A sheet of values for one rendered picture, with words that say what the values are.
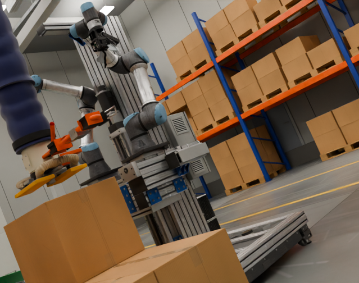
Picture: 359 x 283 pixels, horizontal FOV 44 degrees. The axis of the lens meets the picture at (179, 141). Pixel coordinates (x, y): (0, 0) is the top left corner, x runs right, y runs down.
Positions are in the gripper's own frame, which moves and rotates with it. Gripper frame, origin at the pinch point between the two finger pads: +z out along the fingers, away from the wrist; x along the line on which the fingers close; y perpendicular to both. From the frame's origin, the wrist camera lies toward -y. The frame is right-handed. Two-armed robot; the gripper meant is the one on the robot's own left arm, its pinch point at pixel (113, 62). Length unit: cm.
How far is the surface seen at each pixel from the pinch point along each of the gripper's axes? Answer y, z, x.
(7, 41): 38, -31, -29
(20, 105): 43, 5, -31
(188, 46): -679, -212, -451
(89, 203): 41, 66, -11
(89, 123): 49, 36, 23
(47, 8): -134, -158, -202
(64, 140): 45, 34, -4
